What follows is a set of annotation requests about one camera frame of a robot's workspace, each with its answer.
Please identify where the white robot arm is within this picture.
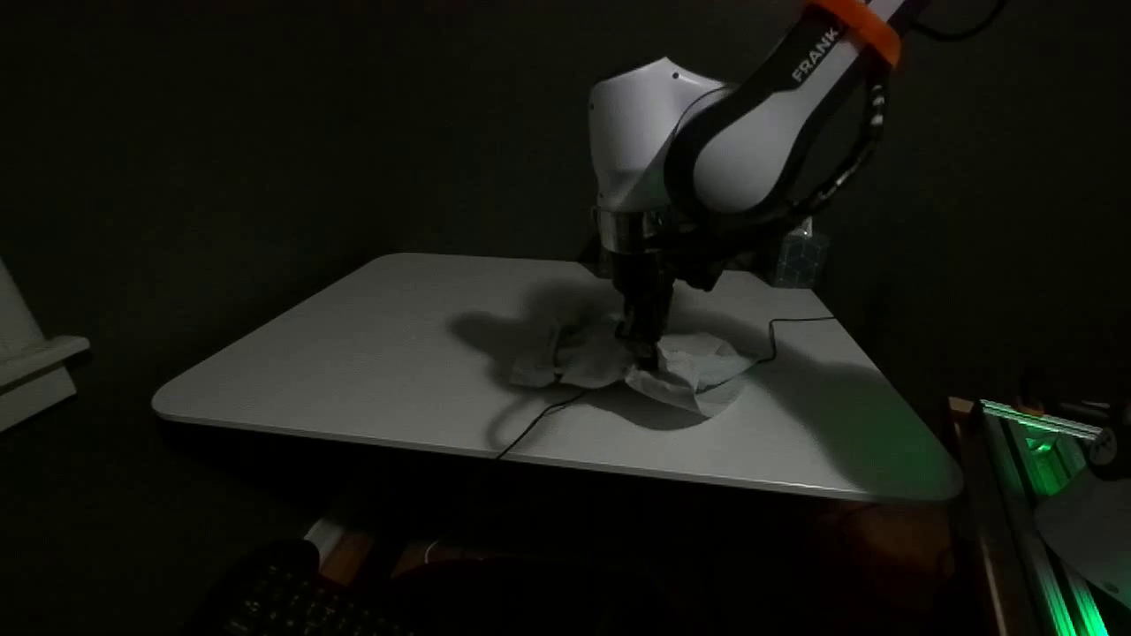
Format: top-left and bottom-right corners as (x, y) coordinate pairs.
(588, 0), (927, 346)

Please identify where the white shelf at left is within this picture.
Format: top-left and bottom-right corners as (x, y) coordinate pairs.
(0, 262), (90, 433)

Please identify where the black keyboard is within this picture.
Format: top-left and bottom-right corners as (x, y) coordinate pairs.
(189, 542), (419, 636)

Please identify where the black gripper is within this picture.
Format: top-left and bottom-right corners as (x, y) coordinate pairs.
(606, 214), (672, 342)

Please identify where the green lit metal frame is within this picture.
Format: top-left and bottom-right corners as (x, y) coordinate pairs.
(948, 396), (1131, 636)

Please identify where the grey shirt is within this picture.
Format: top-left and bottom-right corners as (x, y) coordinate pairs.
(507, 317), (752, 417)

